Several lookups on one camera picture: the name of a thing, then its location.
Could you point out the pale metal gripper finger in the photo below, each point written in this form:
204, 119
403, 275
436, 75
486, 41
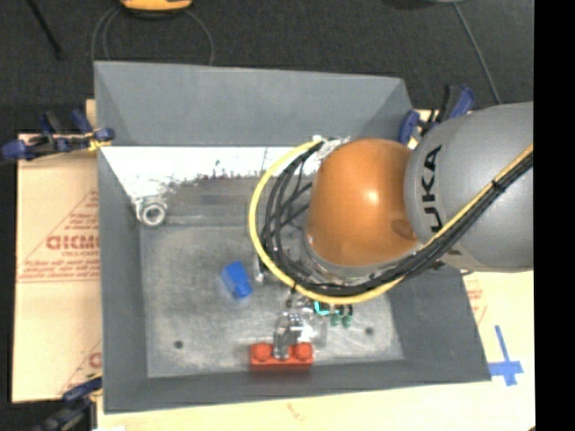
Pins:
316, 333
285, 341

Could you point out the red toy brick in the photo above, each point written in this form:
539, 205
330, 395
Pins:
260, 356

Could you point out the clear bottle with blue cap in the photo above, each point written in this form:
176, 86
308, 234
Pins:
235, 278

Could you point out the grey metal bin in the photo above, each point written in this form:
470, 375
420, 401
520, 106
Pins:
188, 303

